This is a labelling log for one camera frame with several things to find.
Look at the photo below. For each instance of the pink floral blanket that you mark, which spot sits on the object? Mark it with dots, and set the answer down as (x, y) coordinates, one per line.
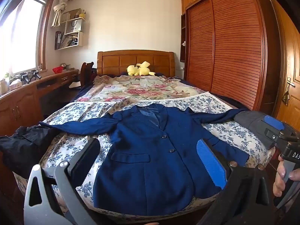
(140, 89)

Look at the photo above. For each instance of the wooden desk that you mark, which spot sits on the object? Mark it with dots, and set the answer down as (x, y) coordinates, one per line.
(21, 100)

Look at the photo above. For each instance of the wooden door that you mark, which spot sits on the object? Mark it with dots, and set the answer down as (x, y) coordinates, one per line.
(293, 58)

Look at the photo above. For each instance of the white wall shelf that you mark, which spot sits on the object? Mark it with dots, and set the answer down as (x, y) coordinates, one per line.
(75, 27)

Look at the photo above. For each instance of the window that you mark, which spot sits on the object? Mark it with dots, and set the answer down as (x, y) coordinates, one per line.
(21, 32)

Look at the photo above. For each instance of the grey garment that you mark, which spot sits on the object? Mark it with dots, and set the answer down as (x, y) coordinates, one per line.
(253, 124)

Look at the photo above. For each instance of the wooden headboard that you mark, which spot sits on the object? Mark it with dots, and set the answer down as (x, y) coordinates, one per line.
(112, 61)

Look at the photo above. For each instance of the white cloth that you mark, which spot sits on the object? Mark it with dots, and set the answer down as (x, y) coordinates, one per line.
(75, 84)

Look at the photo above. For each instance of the tied beige curtain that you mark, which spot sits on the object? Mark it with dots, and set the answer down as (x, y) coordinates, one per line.
(59, 8)

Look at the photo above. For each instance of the wooden wardrobe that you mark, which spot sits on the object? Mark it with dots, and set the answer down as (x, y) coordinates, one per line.
(234, 51)

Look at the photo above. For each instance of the black cloth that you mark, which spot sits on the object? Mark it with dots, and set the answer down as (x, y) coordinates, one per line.
(21, 150)

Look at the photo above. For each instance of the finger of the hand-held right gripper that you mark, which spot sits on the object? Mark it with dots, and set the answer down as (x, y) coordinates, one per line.
(274, 123)
(271, 134)

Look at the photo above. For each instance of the blue floral bedsheet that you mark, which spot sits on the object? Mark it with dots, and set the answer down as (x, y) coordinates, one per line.
(234, 131)

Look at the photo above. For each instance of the wooden chair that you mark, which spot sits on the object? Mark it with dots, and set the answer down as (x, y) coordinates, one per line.
(85, 72)

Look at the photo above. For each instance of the yellow plush toy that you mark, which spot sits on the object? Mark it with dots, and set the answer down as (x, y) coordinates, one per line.
(138, 70)

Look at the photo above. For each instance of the black gadget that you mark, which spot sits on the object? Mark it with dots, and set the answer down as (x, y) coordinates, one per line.
(28, 76)

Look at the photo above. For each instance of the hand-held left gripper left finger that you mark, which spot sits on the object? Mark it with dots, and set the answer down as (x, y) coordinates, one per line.
(86, 159)

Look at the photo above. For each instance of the blue suit jacket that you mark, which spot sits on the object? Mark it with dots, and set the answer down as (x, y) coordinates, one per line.
(145, 168)

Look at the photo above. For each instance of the person's right hand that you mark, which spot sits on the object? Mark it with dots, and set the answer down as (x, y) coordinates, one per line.
(279, 185)

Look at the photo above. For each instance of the red bowl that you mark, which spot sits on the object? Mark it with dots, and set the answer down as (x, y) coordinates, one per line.
(58, 69)

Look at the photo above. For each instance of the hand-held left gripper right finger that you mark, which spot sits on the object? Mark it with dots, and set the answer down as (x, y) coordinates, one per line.
(211, 164)

